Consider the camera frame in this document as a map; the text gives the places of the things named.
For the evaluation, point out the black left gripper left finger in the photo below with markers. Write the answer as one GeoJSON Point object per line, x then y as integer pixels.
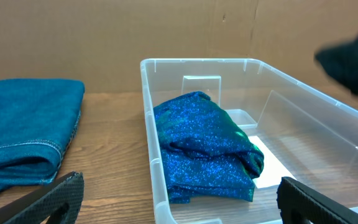
{"type": "Point", "coordinates": [55, 203]}

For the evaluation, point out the clear plastic storage bin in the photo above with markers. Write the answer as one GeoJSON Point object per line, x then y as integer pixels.
{"type": "Point", "coordinates": [313, 135]}

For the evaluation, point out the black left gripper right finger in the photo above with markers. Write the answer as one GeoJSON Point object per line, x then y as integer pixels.
{"type": "Point", "coordinates": [300, 204]}

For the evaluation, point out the blue green glitter cloth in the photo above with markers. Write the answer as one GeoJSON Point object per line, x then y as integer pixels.
{"type": "Point", "coordinates": [204, 152]}

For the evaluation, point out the black cloth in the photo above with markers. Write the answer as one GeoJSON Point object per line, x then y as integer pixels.
{"type": "Point", "coordinates": [340, 62]}

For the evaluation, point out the folded blue denim cloth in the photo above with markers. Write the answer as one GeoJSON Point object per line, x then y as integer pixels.
{"type": "Point", "coordinates": [38, 120]}

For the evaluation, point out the white paper label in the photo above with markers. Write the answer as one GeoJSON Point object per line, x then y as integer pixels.
{"type": "Point", "coordinates": [273, 170]}

